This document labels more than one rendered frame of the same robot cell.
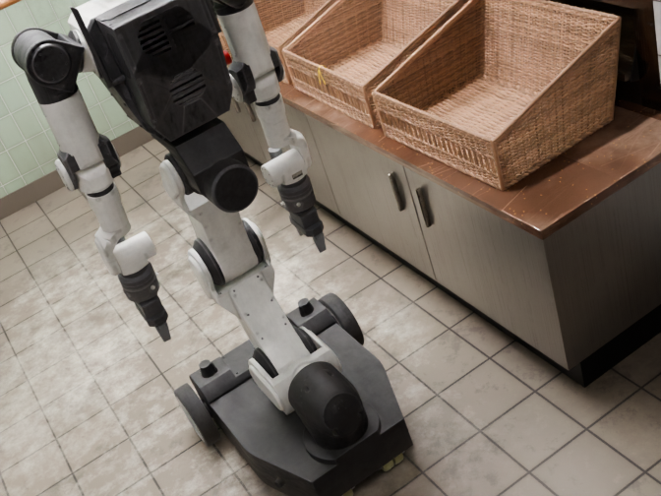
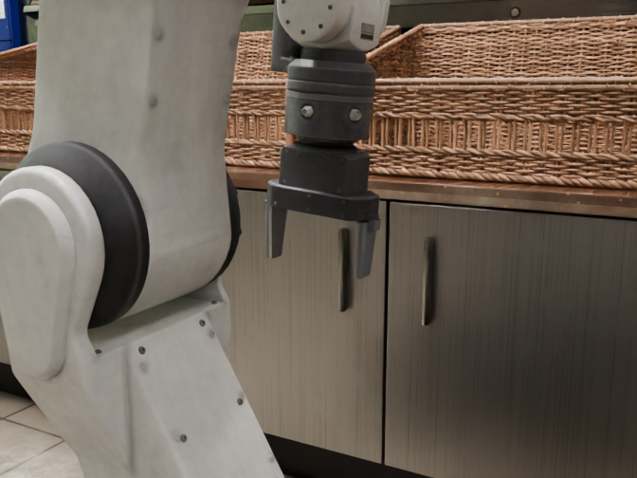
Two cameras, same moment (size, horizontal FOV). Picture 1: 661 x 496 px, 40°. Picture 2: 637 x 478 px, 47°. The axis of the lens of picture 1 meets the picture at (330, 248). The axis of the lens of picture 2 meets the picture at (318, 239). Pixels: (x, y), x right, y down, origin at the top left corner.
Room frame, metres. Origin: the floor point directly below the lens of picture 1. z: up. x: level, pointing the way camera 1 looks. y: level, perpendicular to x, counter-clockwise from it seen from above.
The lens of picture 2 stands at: (1.51, 0.53, 0.72)
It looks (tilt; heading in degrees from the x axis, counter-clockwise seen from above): 12 degrees down; 319
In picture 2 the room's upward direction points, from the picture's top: straight up
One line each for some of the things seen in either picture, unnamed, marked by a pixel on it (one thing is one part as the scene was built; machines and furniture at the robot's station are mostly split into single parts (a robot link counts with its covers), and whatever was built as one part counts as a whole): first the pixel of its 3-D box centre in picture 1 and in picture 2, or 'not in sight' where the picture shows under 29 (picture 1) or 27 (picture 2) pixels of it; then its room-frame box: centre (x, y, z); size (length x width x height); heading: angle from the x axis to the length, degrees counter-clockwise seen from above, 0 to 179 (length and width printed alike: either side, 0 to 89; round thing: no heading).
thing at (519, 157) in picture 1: (492, 81); (519, 88); (2.26, -0.59, 0.72); 0.56 x 0.49 x 0.28; 21
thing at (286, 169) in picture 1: (284, 172); (319, 35); (2.07, 0.04, 0.77); 0.11 x 0.11 x 0.11; 21
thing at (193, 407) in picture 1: (197, 414); not in sight; (2.07, 0.55, 0.10); 0.20 x 0.05 x 0.20; 20
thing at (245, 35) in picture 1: (248, 50); not in sight; (2.04, 0.02, 1.12); 0.13 x 0.12 x 0.22; 111
